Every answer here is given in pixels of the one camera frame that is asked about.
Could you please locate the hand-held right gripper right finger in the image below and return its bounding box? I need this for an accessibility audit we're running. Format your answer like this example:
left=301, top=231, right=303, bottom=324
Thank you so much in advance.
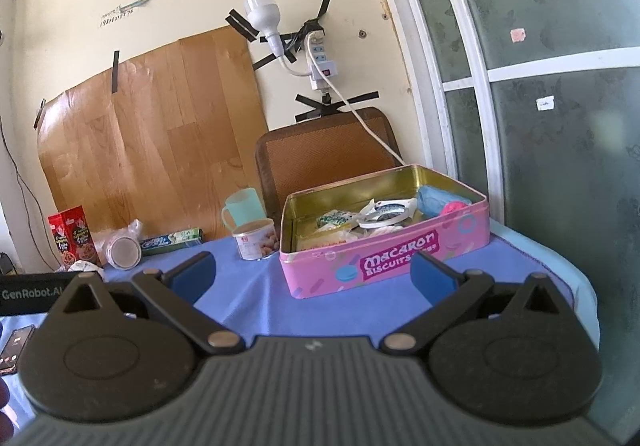
left=382, top=256, right=583, bottom=354

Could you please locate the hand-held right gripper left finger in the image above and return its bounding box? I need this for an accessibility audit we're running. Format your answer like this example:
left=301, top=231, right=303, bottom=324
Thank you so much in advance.
left=47, top=251, right=246, bottom=355

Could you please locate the pink biscuit tin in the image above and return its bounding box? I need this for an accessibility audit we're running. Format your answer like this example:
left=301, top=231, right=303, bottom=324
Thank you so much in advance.
left=278, top=163, right=491, bottom=299

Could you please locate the white plastic packet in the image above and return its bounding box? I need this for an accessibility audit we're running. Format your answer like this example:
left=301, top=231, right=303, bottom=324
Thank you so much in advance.
left=296, top=225, right=362, bottom=252

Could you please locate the person's left hand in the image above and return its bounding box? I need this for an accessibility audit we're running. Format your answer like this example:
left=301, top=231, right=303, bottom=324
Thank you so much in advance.
left=0, top=378, right=17, bottom=437

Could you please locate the green toothpaste box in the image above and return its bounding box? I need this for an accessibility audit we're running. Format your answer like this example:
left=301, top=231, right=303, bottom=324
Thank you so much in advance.
left=141, top=227, right=205, bottom=256

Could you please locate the black smartphone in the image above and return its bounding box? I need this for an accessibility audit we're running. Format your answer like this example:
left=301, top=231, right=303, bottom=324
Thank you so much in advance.
left=0, top=325, right=37, bottom=374

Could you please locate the white label tin can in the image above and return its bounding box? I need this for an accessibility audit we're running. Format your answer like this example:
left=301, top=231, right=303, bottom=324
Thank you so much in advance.
left=232, top=217, right=280, bottom=261

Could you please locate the blue table cloth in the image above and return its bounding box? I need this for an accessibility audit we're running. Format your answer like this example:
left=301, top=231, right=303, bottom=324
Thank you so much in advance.
left=0, top=219, right=573, bottom=446

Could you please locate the red snack box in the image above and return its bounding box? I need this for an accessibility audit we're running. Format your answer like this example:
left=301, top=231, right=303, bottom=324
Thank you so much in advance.
left=60, top=206, right=98, bottom=264
left=47, top=212, right=76, bottom=267

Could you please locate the round plastic jar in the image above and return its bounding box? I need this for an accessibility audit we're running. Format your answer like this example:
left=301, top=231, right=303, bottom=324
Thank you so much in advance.
left=107, top=236, right=142, bottom=271

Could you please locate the light blue pouch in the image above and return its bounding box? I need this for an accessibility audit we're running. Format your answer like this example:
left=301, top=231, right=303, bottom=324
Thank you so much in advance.
left=417, top=185, right=473, bottom=217

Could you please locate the green plastic cup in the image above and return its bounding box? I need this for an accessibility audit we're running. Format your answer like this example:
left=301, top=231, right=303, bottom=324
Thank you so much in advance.
left=221, top=187, right=267, bottom=232

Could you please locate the green small packet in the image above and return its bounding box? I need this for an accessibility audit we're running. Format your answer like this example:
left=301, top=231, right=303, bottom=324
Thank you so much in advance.
left=316, top=209, right=357, bottom=228

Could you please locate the wood pattern board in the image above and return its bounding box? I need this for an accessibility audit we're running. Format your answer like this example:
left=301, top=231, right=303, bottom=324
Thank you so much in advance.
left=36, top=25, right=271, bottom=247

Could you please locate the long black tape strip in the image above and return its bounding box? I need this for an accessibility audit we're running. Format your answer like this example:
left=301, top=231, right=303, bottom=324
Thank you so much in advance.
left=297, top=92, right=379, bottom=122

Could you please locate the short black tape strip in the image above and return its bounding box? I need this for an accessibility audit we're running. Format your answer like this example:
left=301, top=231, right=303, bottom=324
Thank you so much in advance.
left=295, top=95, right=346, bottom=116

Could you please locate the white light bulb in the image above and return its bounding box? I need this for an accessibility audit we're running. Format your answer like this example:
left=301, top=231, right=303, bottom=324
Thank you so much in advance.
left=243, top=0, right=316, bottom=77

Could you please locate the white power strip with cables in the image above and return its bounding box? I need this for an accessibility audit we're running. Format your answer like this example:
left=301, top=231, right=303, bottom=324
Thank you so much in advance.
left=306, top=29, right=407, bottom=166

